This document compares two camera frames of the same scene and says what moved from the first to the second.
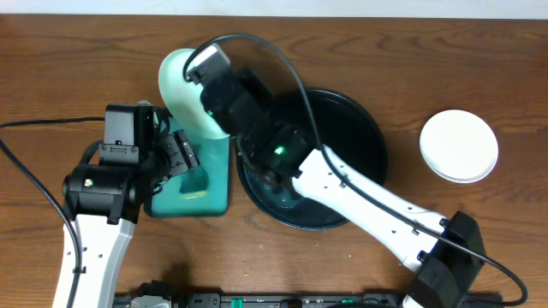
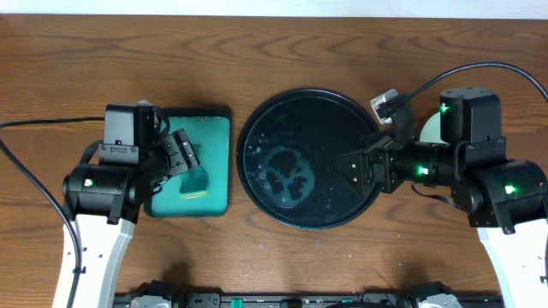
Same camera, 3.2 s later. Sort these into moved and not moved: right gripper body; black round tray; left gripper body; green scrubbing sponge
Moved: right gripper body
Not moved: green scrubbing sponge; black round tray; left gripper body
